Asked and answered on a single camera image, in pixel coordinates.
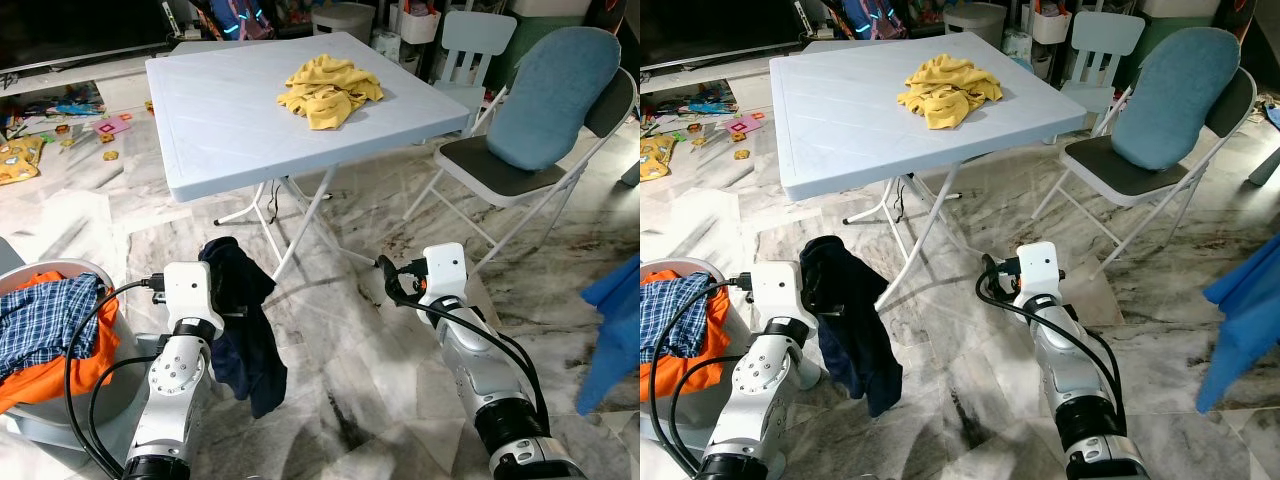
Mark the white television bench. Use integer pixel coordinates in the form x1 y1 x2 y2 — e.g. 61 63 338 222
640 50 776 96
0 50 161 101

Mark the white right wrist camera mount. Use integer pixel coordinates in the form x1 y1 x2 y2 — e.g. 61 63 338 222
1015 242 1063 301
422 243 469 301

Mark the white plastic folding table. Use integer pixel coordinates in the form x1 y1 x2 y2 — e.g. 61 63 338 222
145 32 471 281
768 32 1088 306

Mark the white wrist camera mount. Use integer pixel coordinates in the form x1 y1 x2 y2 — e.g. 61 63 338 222
422 243 469 301
160 262 214 323
1015 242 1063 301
750 262 806 329

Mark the green cabinet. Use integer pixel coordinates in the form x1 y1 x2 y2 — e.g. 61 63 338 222
1140 15 1196 61
510 15 561 61

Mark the blue plaid shirt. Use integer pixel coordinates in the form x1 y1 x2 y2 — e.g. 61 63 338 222
0 272 106 381
640 270 713 363

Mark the black television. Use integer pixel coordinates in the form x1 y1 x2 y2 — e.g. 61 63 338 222
640 0 801 71
0 0 176 73

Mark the pale blue child chair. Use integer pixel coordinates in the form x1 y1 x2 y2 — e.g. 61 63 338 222
1058 10 1146 111
430 10 518 111

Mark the yellow printed bag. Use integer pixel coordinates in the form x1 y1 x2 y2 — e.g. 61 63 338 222
0 135 46 186
640 135 676 181

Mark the white trash bin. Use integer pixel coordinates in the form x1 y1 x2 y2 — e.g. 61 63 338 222
943 3 1006 46
312 3 376 43

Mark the yellow garment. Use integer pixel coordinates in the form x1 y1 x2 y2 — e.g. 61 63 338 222
277 55 384 131
896 55 1004 131

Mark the blue fabric cushion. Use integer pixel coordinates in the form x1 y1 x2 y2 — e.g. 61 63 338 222
487 27 622 171
1112 27 1243 171

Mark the navy blue garment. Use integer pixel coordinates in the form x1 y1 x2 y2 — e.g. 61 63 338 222
800 235 904 419
198 237 289 419

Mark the grey folding chair white frame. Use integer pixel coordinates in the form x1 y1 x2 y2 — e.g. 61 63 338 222
403 68 639 273
1030 68 1259 276

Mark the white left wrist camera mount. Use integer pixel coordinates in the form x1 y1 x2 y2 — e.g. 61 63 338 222
160 262 214 323
750 262 806 329

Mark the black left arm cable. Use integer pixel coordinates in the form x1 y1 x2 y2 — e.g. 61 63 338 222
63 278 166 480
650 275 756 480

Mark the blue backpack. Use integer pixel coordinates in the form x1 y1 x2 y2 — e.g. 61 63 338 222
210 0 276 41
840 0 906 41

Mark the orange garment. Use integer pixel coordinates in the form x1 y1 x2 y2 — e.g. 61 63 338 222
640 285 733 401
0 270 121 413

